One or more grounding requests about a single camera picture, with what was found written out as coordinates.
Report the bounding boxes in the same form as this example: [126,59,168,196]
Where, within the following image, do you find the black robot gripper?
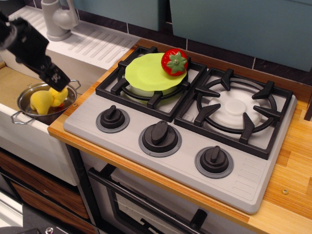
[6,18,71,92]

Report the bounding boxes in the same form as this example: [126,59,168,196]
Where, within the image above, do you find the yellow stuffed duck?
[30,87,68,115]

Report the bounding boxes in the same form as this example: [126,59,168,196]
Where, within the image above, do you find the red toy strawberry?
[161,48,188,76]

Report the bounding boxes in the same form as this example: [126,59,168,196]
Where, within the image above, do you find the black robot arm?
[0,13,70,92]

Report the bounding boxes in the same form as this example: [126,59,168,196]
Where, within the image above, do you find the white toy sink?
[0,21,138,186]

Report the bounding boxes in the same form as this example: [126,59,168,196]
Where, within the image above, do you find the stainless steel pot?
[11,79,81,125]

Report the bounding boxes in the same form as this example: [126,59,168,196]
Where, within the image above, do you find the light green plastic plate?
[125,53,187,91]

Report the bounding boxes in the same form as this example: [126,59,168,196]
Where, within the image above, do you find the grey toy faucet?
[41,0,79,41]

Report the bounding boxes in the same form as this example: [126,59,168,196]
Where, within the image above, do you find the black left stove knob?
[96,105,130,134]

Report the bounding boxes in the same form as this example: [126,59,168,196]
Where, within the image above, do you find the black stove knob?
[96,105,130,134]
[195,146,234,179]
[138,120,182,157]

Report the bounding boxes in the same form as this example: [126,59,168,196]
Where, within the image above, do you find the black left burner grate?
[96,46,208,122]

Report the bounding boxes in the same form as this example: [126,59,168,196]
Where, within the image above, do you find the black burner grate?
[96,46,208,122]
[175,68,297,159]

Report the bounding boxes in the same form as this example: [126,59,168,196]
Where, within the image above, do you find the black middle stove knob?
[138,120,182,157]

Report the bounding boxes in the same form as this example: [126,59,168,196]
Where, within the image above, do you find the wooden drawer fronts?
[0,148,97,234]

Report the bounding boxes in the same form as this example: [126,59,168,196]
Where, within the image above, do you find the black right stove knob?
[195,146,234,179]

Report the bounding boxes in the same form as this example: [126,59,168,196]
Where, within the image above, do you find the white right burner disc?
[202,83,268,129]

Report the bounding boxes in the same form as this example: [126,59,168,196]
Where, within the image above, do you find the black right burner grate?
[175,68,297,159]

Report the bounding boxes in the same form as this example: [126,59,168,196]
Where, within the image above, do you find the grey toy stove top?
[63,89,291,214]

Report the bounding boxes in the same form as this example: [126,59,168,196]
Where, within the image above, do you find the black oven door handle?
[88,168,207,234]

